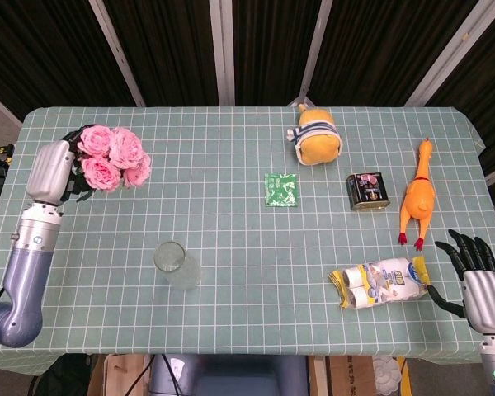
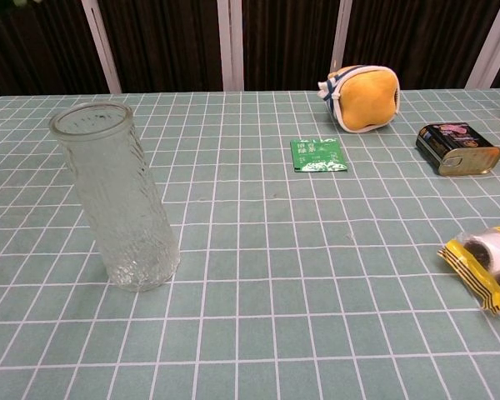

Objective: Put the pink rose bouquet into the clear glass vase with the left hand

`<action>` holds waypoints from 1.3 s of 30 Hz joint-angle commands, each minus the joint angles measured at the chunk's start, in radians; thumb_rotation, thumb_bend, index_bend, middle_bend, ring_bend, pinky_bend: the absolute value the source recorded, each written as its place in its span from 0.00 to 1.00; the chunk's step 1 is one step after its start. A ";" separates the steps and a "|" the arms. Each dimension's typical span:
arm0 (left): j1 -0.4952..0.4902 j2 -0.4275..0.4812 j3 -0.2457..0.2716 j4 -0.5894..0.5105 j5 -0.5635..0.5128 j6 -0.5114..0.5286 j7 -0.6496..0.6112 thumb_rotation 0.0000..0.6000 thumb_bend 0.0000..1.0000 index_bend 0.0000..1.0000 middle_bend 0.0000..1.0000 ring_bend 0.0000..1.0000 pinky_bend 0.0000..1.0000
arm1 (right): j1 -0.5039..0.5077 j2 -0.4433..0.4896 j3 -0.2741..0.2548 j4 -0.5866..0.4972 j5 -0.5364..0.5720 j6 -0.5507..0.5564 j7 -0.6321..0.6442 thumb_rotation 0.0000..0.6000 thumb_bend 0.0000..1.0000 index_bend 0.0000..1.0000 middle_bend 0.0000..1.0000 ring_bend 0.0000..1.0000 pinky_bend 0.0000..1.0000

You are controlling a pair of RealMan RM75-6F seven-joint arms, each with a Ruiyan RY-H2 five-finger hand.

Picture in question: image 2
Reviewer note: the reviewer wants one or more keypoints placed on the green checked tablecloth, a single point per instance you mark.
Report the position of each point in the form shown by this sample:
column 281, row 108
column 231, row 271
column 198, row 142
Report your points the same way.
column 266, row 291

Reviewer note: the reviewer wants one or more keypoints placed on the textured transparent glass vase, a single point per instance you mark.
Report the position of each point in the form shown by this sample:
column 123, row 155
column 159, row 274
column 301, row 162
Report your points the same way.
column 121, row 200

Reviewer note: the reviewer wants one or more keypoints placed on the green tea sachet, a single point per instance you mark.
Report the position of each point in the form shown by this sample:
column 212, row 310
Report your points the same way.
column 318, row 155

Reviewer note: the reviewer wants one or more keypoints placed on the yellow zip pouch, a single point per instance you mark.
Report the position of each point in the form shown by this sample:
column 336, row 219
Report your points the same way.
column 364, row 100

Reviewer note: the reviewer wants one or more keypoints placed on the dark brown curtain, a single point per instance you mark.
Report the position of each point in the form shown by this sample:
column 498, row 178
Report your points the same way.
column 171, row 41

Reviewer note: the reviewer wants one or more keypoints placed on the dark rectangular tin can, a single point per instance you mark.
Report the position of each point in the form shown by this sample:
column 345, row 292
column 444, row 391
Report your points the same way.
column 456, row 146

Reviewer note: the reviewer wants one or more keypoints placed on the yellow packaged chocolate cakes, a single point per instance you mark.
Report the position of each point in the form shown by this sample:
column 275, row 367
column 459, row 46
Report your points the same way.
column 479, row 271

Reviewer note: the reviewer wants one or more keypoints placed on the white frame post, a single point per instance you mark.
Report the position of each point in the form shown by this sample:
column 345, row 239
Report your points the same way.
column 341, row 37
column 102, row 46
column 485, row 46
column 231, row 41

